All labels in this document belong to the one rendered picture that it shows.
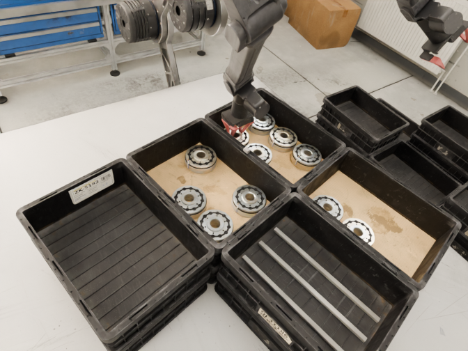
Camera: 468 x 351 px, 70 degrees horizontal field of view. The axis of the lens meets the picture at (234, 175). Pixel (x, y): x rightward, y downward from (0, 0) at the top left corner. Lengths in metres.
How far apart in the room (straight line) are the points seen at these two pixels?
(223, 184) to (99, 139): 0.56
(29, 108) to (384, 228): 2.39
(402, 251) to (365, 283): 0.18
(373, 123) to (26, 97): 2.38
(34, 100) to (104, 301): 2.14
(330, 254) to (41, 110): 2.25
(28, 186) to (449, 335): 1.39
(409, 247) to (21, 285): 1.11
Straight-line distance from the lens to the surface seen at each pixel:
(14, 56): 2.76
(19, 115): 2.75
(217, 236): 0.92
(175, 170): 1.09
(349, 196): 1.17
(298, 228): 1.03
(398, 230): 1.17
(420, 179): 2.14
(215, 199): 1.03
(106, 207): 1.02
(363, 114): 2.18
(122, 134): 1.41
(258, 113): 1.01
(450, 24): 1.14
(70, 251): 0.97
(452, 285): 1.35
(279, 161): 1.18
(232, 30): 0.63
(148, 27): 1.72
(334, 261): 1.01
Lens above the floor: 1.65
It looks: 49 degrees down
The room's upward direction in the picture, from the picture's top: 12 degrees clockwise
